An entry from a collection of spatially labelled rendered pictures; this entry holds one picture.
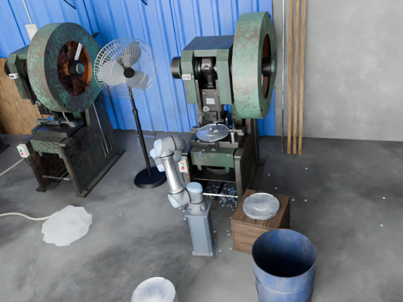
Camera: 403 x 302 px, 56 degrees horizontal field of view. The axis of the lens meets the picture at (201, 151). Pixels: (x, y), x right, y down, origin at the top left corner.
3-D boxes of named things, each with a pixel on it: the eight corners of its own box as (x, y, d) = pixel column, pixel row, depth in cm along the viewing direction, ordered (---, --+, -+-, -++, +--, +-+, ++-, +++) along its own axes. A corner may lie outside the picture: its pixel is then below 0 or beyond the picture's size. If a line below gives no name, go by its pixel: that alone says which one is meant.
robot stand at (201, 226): (213, 256, 316) (207, 216, 292) (192, 254, 320) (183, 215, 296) (217, 240, 331) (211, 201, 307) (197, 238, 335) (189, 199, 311)
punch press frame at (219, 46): (238, 198, 349) (225, 57, 278) (194, 194, 362) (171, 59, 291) (253, 151, 412) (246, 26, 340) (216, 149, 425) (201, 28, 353)
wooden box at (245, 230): (278, 260, 303) (277, 229, 285) (234, 250, 319) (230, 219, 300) (289, 226, 333) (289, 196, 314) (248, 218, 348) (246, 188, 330)
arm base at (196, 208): (205, 214, 293) (204, 205, 288) (186, 214, 297) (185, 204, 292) (208, 202, 306) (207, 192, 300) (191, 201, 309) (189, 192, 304)
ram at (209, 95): (219, 121, 324) (216, 90, 308) (202, 121, 329) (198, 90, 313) (224, 112, 338) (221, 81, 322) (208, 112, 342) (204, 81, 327)
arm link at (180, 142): (185, 128, 279) (177, 152, 324) (171, 132, 276) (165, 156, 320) (191, 141, 276) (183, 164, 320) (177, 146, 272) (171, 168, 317)
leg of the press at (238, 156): (250, 217, 349) (243, 133, 301) (238, 216, 353) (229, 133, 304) (265, 161, 421) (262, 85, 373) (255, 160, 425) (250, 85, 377)
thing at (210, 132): (201, 123, 348) (201, 123, 348) (232, 124, 339) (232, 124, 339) (192, 140, 326) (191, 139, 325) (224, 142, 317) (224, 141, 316)
